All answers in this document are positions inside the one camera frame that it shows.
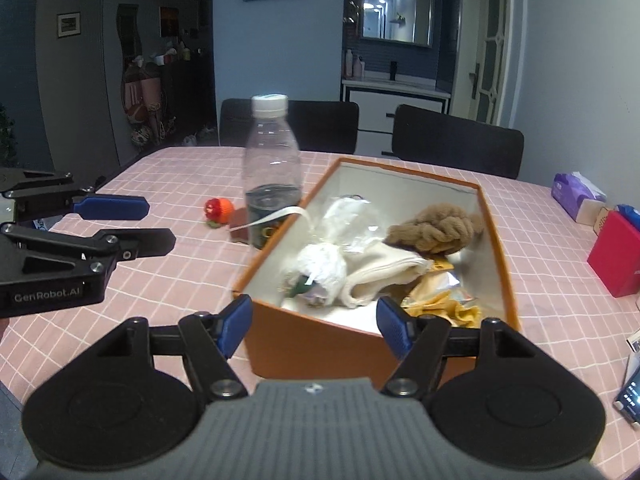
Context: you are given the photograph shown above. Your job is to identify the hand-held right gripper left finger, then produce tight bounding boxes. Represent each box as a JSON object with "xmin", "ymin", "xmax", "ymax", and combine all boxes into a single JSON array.
[{"xmin": 107, "ymin": 294, "xmax": 253, "ymax": 401}]

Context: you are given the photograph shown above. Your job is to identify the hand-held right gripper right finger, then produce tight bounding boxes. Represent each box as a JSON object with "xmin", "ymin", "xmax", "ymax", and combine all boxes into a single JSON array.
[{"xmin": 376, "ymin": 296, "xmax": 523, "ymax": 401}]

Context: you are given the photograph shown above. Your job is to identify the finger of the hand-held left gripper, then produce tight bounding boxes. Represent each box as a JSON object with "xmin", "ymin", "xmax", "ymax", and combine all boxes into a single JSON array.
[
  {"xmin": 0, "ymin": 223, "xmax": 177, "ymax": 262},
  {"xmin": 0, "ymin": 169, "xmax": 151, "ymax": 233}
]

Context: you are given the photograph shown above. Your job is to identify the cream cloth bag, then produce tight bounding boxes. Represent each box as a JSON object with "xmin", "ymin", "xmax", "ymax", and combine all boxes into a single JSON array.
[{"xmin": 345, "ymin": 244, "xmax": 432, "ymax": 307}]

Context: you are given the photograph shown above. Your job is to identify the yellow snack packet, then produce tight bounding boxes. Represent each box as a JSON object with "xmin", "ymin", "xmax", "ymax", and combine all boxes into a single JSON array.
[{"xmin": 405, "ymin": 287, "xmax": 483, "ymax": 331}]

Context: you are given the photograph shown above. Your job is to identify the orange box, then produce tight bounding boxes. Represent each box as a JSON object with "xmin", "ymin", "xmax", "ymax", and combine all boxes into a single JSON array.
[{"xmin": 232, "ymin": 156, "xmax": 523, "ymax": 381}]

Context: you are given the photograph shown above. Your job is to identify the yellow scalloped packet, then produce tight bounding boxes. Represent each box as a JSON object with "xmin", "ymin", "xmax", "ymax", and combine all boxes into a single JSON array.
[{"xmin": 430, "ymin": 255, "xmax": 461, "ymax": 276}]

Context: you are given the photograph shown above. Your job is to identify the silver foil packet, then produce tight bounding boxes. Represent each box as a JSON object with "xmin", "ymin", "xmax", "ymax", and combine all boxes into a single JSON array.
[{"xmin": 445, "ymin": 267, "xmax": 481, "ymax": 306}]

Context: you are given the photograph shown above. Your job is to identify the clear bag with white bundle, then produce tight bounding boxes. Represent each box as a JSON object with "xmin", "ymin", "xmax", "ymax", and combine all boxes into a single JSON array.
[{"xmin": 282, "ymin": 194, "xmax": 396, "ymax": 308}]

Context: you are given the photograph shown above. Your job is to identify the brown plush toy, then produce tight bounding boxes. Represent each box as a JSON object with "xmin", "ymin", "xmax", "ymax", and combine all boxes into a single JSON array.
[{"xmin": 387, "ymin": 203, "xmax": 485, "ymax": 255}]

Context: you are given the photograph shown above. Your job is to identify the pink checked tablecloth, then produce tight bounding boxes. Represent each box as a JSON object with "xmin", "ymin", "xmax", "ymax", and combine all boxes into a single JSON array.
[{"xmin": 0, "ymin": 146, "xmax": 640, "ymax": 441}]

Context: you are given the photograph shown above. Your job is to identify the red-orange knitted toy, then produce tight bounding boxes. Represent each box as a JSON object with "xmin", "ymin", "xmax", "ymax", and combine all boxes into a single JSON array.
[{"xmin": 204, "ymin": 197, "xmax": 236, "ymax": 230}]

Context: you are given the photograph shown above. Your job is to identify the white shoes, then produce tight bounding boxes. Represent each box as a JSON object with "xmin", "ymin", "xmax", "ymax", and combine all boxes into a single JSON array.
[{"xmin": 182, "ymin": 127, "xmax": 217, "ymax": 147}]

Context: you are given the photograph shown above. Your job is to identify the brown and pink hanging bags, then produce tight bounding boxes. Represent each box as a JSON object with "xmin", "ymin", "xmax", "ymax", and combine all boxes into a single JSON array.
[{"xmin": 121, "ymin": 57, "xmax": 176, "ymax": 148}]

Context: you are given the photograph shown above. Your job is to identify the green potted plant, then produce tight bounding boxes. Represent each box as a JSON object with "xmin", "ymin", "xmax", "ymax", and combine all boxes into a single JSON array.
[{"xmin": 0, "ymin": 105, "xmax": 18, "ymax": 166}]

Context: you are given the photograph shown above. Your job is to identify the dark sideboard cabinet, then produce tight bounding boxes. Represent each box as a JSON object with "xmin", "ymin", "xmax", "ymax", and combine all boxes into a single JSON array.
[{"xmin": 160, "ymin": 55, "xmax": 217, "ymax": 141}]

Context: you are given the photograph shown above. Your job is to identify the clear plastic bottle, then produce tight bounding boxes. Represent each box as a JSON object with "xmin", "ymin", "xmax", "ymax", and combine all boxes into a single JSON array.
[{"xmin": 242, "ymin": 94, "xmax": 303, "ymax": 251}]

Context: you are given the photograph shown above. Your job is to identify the small framed picture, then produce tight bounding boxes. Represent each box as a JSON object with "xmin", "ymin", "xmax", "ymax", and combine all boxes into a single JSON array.
[{"xmin": 56, "ymin": 12, "xmax": 82, "ymax": 38}]

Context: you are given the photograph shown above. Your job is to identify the black chair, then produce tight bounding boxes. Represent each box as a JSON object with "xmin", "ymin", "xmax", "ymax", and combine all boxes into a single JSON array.
[
  {"xmin": 219, "ymin": 98, "xmax": 360, "ymax": 156},
  {"xmin": 382, "ymin": 104, "xmax": 525, "ymax": 181}
]

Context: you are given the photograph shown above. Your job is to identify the dark framed picture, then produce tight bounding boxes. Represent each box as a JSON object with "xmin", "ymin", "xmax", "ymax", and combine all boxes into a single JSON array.
[{"xmin": 159, "ymin": 6, "xmax": 180, "ymax": 38}]

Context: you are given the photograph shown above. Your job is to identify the white vanity cabinet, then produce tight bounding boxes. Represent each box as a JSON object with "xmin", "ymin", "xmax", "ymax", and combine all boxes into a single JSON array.
[{"xmin": 341, "ymin": 77, "xmax": 451, "ymax": 156}]

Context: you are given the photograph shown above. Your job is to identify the purple tissue pack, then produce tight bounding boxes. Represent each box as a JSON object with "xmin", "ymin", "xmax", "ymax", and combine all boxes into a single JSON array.
[{"xmin": 551, "ymin": 171, "xmax": 607, "ymax": 223}]

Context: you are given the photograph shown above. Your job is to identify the red box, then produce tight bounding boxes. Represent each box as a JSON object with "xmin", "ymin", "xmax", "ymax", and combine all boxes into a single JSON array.
[{"xmin": 586, "ymin": 210, "xmax": 640, "ymax": 298}]

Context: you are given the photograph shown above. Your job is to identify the beige dotted box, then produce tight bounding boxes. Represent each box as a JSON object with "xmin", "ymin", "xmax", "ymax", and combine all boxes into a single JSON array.
[{"xmin": 592, "ymin": 205, "xmax": 621, "ymax": 236}]

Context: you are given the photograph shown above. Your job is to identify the smartphone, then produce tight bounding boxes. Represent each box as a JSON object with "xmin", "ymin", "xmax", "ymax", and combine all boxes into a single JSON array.
[{"xmin": 614, "ymin": 350, "xmax": 640, "ymax": 423}]

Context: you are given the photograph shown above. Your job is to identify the blue packet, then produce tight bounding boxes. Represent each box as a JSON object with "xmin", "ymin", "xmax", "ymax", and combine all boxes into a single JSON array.
[{"xmin": 616, "ymin": 204, "xmax": 640, "ymax": 231}]

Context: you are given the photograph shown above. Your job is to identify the white glass door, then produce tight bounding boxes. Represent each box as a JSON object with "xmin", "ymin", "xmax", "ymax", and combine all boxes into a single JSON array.
[{"xmin": 467, "ymin": 0, "xmax": 516, "ymax": 126}]

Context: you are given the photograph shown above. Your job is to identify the wavy wall mirror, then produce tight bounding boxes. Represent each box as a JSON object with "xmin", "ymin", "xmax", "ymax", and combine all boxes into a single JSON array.
[{"xmin": 116, "ymin": 3, "xmax": 139, "ymax": 61}]

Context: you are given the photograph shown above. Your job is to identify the rectangular wall mirror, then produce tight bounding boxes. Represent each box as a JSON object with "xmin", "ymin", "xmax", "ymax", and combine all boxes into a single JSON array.
[{"xmin": 361, "ymin": 0, "xmax": 435, "ymax": 48}]

